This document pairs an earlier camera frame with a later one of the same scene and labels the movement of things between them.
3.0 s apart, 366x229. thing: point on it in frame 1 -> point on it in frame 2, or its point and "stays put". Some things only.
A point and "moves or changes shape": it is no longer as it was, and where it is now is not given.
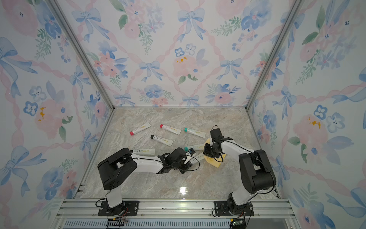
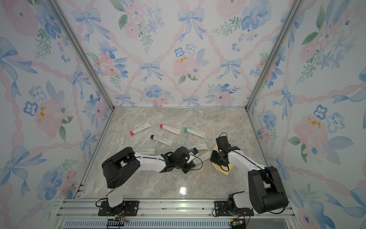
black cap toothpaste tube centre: x=162 y=140 stays put
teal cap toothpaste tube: x=199 y=147 stays put
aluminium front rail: x=176 y=213 stays put
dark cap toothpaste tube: x=190 y=159 moves or changes shape
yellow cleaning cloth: x=210 y=160 -> x=225 y=170
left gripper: x=187 y=166 stays put
